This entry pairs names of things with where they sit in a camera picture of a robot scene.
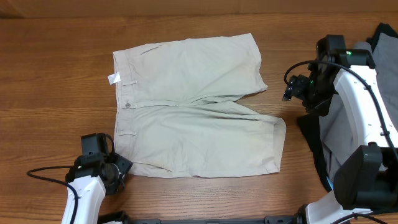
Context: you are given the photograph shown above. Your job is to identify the beige shorts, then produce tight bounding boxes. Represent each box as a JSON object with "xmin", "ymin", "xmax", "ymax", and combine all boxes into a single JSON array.
[{"xmin": 113, "ymin": 34, "xmax": 286, "ymax": 178}]

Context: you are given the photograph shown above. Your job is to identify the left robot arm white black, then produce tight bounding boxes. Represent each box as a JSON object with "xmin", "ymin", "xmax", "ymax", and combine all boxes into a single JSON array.
[{"xmin": 62, "ymin": 133, "xmax": 132, "ymax": 224}]

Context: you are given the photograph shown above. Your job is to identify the grey garment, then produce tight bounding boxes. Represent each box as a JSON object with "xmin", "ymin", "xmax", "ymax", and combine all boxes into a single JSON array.
[{"xmin": 319, "ymin": 33, "xmax": 397, "ymax": 181}]

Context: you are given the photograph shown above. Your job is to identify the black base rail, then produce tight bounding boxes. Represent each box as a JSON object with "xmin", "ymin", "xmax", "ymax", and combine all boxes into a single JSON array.
[{"xmin": 97, "ymin": 211, "xmax": 307, "ymax": 224}]

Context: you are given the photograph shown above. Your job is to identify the black garment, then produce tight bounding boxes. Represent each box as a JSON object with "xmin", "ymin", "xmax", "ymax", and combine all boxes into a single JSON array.
[{"xmin": 297, "ymin": 22, "xmax": 398, "ymax": 215}]

